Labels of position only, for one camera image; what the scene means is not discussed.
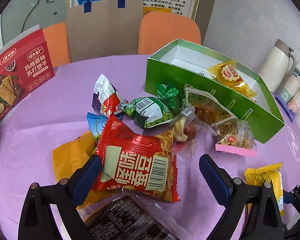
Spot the brown paper bag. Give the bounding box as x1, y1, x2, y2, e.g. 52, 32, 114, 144
66, 0, 143, 62

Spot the date walnut clear pack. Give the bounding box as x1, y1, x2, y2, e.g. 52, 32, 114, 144
172, 112, 213, 157

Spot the yellow chips bag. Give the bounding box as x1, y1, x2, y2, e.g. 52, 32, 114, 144
244, 163, 285, 217

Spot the purple tablecloth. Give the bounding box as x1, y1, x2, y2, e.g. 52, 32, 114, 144
0, 55, 300, 239

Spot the orange chair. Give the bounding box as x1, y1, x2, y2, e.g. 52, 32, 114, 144
43, 22, 71, 68
138, 12, 202, 55

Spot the orange snack bag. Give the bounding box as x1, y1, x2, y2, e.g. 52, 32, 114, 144
52, 130, 116, 210

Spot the white thermos jug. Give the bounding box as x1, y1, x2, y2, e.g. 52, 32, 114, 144
258, 39, 297, 93

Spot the red white small bag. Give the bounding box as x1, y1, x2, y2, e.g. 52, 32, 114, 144
92, 74, 128, 118

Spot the right orange chair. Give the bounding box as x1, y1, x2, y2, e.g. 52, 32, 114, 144
138, 12, 202, 55

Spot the green foil candy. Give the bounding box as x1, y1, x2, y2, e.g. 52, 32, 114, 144
155, 83, 181, 116

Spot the red broad bean bag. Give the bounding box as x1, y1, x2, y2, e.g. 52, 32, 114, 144
92, 116, 179, 203

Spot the pink edged snack pack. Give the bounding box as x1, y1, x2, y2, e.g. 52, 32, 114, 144
215, 119, 257, 157

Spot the left orange chair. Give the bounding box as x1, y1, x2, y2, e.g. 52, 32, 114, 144
43, 22, 71, 68

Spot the blue green plum bag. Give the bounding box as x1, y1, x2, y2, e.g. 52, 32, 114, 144
87, 112, 108, 144

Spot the spicy strip clear pack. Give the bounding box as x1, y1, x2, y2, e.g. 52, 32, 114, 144
184, 85, 237, 126

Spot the clear yellow bread pack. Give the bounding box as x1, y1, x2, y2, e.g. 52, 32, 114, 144
207, 60, 257, 100

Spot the green pea bag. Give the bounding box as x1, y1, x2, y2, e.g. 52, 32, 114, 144
122, 96, 175, 129

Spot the red cracker box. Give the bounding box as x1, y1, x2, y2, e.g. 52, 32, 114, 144
0, 25, 55, 121

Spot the green gift box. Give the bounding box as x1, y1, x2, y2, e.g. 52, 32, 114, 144
145, 39, 285, 143

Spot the brown label popcorn bag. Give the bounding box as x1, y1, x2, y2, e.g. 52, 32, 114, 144
84, 194, 190, 239

